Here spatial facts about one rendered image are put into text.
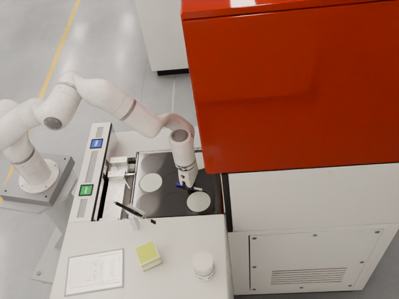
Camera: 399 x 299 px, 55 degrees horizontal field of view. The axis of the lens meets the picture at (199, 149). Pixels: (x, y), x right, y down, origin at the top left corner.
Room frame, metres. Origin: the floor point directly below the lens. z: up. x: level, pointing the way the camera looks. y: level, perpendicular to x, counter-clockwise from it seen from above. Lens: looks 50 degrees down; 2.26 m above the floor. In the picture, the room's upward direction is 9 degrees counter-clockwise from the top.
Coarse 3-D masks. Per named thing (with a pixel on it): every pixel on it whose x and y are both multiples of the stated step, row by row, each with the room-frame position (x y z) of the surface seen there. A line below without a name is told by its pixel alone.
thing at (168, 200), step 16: (144, 160) 1.15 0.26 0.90; (160, 160) 1.13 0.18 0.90; (160, 176) 1.04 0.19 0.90; (176, 176) 1.03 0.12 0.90; (208, 176) 1.00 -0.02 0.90; (144, 192) 0.97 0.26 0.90; (160, 192) 0.96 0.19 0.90; (176, 192) 0.94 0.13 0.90; (192, 192) 0.93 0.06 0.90; (208, 192) 0.92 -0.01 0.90; (144, 208) 0.89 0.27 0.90; (160, 208) 0.88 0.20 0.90; (176, 208) 0.86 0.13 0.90; (208, 208) 0.84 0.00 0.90
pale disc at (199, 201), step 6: (198, 192) 0.92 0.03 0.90; (204, 192) 0.92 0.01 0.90; (192, 198) 0.90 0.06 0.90; (198, 198) 0.90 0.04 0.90; (204, 198) 0.89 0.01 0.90; (192, 204) 0.87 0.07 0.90; (198, 204) 0.87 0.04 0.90; (204, 204) 0.86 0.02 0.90; (192, 210) 0.84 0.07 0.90; (198, 210) 0.84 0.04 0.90
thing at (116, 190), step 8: (112, 168) 1.15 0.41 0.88; (120, 168) 1.14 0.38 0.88; (128, 168) 1.14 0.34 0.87; (112, 184) 1.06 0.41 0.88; (120, 184) 1.05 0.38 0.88; (112, 192) 1.01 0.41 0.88; (120, 192) 1.01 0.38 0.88; (112, 200) 0.97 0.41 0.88; (120, 200) 0.97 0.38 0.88; (104, 208) 0.94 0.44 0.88; (112, 208) 0.93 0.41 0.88; (120, 208) 0.92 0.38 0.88; (104, 216) 0.90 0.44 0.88; (112, 216) 0.89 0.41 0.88; (120, 216) 0.88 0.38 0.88
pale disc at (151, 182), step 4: (144, 176) 1.06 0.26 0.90; (148, 176) 1.05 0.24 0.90; (152, 176) 1.05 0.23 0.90; (156, 176) 1.05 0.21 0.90; (144, 180) 1.03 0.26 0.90; (148, 180) 1.03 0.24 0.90; (152, 180) 1.03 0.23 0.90; (156, 180) 1.02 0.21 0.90; (160, 180) 1.02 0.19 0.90; (140, 184) 1.02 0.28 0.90; (144, 184) 1.01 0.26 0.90; (148, 184) 1.01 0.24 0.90; (152, 184) 1.01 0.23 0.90; (156, 184) 1.00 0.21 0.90; (160, 184) 1.00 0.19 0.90; (144, 188) 0.99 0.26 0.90; (148, 188) 0.99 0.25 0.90; (152, 188) 0.99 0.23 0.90; (156, 188) 0.98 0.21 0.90
